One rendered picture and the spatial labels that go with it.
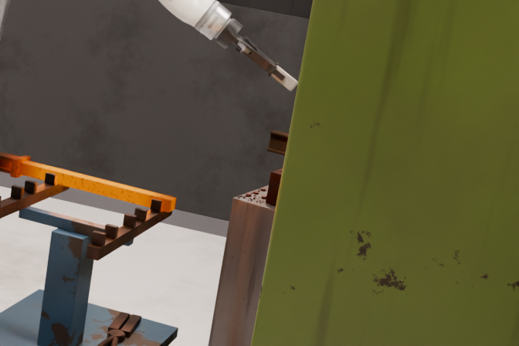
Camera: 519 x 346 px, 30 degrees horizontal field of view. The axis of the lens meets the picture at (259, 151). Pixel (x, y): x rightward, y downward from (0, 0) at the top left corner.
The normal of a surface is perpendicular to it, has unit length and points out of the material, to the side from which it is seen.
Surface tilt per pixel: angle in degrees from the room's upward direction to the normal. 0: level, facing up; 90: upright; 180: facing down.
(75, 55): 90
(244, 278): 90
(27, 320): 0
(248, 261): 90
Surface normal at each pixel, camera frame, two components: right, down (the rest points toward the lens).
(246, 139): -0.20, 0.18
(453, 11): -0.44, 0.12
